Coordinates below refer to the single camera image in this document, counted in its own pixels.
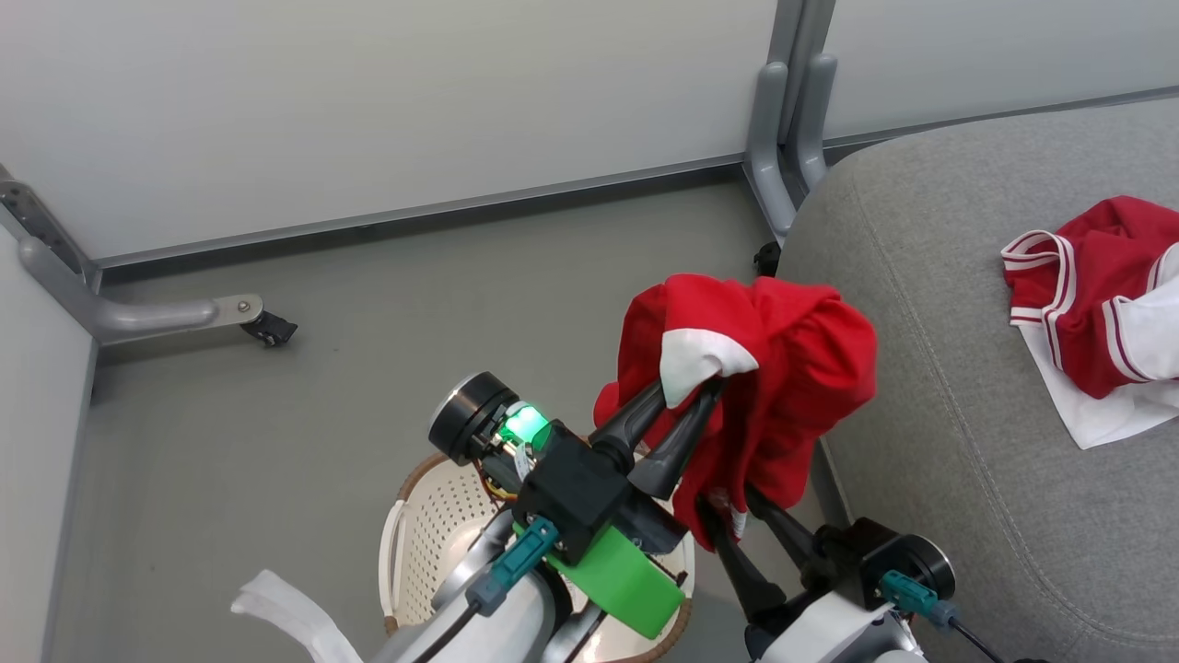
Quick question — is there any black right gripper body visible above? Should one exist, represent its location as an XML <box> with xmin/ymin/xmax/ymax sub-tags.
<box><xmin>743</xmin><ymin>517</ymin><xmax>915</xmax><ymax>660</ymax></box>

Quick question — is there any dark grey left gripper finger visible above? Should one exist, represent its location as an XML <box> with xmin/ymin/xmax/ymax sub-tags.
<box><xmin>589</xmin><ymin>380</ymin><xmax>670</xmax><ymax>454</ymax></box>
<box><xmin>629</xmin><ymin>379</ymin><xmax>726</xmax><ymax>504</ymax></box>

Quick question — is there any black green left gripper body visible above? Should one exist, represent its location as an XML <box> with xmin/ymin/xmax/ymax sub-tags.
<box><xmin>488</xmin><ymin>402</ymin><xmax>688</xmax><ymax>641</ymax></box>

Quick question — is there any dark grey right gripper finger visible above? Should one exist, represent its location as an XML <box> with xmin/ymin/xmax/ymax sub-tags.
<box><xmin>696</xmin><ymin>496</ymin><xmax>786</xmax><ymax>620</ymax></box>
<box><xmin>745</xmin><ymin>484</ymin><xmax>827</xmax><ymax>574</ymax></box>

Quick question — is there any red garment with white patch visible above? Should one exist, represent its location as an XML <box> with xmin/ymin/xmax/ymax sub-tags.
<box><xmin>593</xmin><ymin>273</ymin><xmax>879</xmax><ymax>552</ymax></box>

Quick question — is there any red white striped jersey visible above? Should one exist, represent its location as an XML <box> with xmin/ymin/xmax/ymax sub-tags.
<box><xmin>1000</xmin><ymin>194</ymin><xmax>1179</xmax><ymax>451</ymax></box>

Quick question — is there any grey fabric sofa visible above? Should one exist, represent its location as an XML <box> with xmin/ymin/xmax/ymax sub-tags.
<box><xmin>776</xmin><ymin>97</ymin><xmax>1179</xmax><ymax>663</ymax></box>

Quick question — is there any cream perforated laundry basket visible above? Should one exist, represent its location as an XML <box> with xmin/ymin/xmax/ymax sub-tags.
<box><xmin>379</xmin><ymin>450</ymin><xmax>697</xmax><ymax>663</ymax></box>

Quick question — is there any teal plug black cable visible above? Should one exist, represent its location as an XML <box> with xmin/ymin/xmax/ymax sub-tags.
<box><xmin>410</xmin><ymin>516</ymin><xmax>561</xmax><ymax>663</ymax></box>
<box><xmin>879</xmin><ymin>569</ymin><xmax>1012</xmax><ymax>663</ymax></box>

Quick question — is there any white fabric strap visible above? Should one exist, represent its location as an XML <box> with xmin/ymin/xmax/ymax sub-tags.
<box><xmin>229</xmin><ymin>568</ymin><xmax>366</xmax><ymax>663</ymax></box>

